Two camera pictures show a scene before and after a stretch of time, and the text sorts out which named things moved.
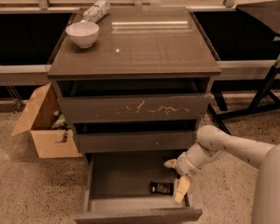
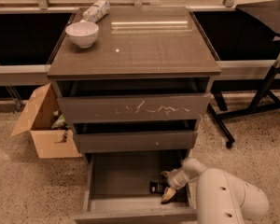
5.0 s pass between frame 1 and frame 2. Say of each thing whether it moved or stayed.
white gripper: moved
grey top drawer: stayed
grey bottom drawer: stayed
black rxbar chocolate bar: stayed
